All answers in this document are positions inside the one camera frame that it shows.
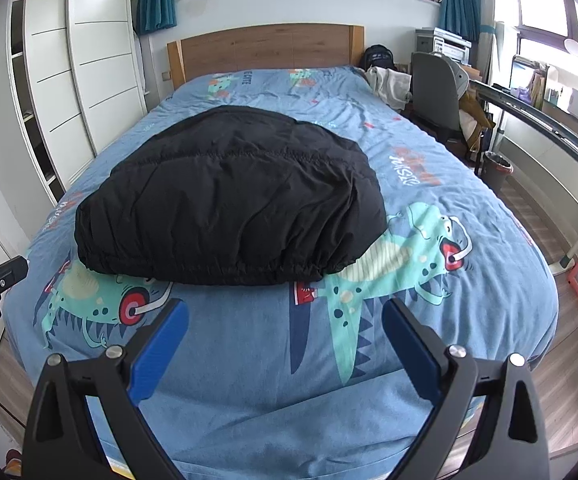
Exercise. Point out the grey desk chair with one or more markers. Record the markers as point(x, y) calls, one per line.
point(437, 85)

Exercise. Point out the grey waste bin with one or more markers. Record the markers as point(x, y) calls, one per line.
point(495, 170)

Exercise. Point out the black puffer jacket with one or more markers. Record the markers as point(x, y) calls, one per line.
point(234, 196)

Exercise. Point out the cream cloth on bed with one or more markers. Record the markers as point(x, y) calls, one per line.
point(392, 87)

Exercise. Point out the blue dinosaur print bedspread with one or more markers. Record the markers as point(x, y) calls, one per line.
point(299, 381)

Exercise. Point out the wooden headboard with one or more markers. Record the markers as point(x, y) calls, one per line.
point(265, 47)

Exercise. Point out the long white desk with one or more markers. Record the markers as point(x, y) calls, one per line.
point(544, 153)

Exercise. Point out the white printer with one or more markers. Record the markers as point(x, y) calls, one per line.
point(437, 40)

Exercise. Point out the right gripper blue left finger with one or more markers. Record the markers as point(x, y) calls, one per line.
point(151, 349)

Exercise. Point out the white slatted wardrobe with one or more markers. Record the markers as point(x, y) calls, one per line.
point(77, 76)

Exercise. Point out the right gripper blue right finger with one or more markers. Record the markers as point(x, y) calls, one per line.
point(419, 349)

